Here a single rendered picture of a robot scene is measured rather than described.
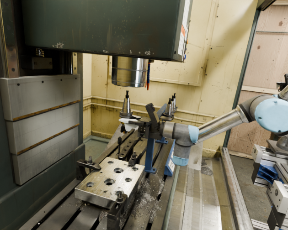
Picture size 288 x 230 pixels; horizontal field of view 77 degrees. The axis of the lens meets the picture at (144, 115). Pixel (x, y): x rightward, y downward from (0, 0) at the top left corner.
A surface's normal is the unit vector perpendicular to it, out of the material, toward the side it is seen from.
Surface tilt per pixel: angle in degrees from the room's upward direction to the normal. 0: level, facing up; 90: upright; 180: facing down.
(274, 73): 90
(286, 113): 86
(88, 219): 0
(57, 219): 0
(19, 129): 90
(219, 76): 92
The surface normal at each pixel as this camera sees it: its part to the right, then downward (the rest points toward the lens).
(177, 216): 0.06, -0.91
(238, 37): -0.29, 0.26
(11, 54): 0.95, 0.17
